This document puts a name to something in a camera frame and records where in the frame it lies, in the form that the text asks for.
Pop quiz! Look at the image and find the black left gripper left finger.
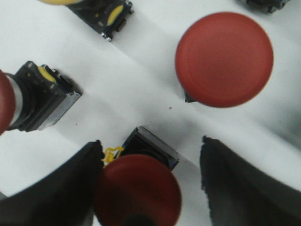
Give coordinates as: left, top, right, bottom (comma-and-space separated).
0, 140, 104, 226

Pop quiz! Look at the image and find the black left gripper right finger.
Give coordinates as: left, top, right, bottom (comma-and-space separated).
199, 136, 301, 226

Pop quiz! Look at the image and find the red mushroom push button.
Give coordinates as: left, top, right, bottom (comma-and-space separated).
0, 61, 82, 133
175, 12, 274, 108
94, 126, 182, 226

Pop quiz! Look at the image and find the yellow push button switch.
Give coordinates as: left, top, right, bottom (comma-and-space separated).
43, 0, 134, 42

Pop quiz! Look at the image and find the black switch block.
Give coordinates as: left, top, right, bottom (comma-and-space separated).
241, 0, 289, 14

